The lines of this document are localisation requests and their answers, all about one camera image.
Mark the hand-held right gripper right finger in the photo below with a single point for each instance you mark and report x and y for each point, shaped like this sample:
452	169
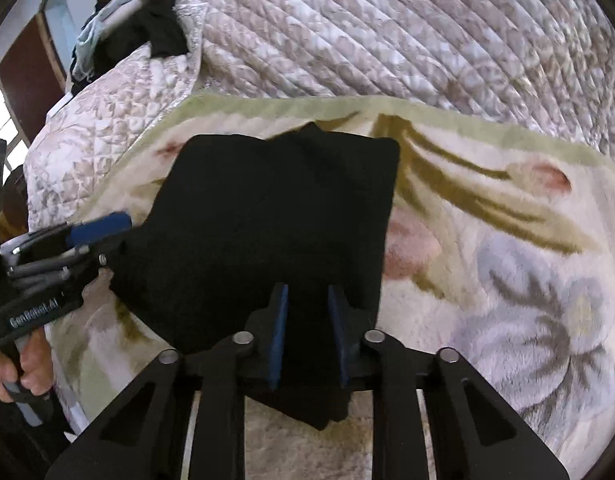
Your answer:
340	340

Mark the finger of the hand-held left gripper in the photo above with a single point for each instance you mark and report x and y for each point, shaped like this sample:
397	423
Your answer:
100	258
102	224

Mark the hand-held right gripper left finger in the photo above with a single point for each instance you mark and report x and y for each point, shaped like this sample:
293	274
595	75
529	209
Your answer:
280	340

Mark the black pants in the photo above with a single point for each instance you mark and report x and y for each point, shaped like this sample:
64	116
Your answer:
267	210

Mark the person's left hand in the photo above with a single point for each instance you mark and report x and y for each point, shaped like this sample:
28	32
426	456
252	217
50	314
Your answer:
35	360

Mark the diamond-quilted floral quilt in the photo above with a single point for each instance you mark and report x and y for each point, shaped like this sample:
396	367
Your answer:
112	120

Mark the window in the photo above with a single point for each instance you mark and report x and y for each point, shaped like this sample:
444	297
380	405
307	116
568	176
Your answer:
0	110

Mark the floral plush blanket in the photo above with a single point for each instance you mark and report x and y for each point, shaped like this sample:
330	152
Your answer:
487	285

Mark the brown wooden door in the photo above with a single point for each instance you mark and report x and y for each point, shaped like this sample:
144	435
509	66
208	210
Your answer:
30	75

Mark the light blue cloth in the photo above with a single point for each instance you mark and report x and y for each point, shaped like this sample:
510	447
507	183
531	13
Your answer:
90	40

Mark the black cloth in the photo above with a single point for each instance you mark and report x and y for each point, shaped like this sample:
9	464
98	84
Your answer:
157	35

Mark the white bar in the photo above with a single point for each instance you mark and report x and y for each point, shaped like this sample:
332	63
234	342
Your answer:
132	10

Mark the stripe-quilted floral bedspread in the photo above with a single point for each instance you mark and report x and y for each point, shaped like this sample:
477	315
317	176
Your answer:
387	35

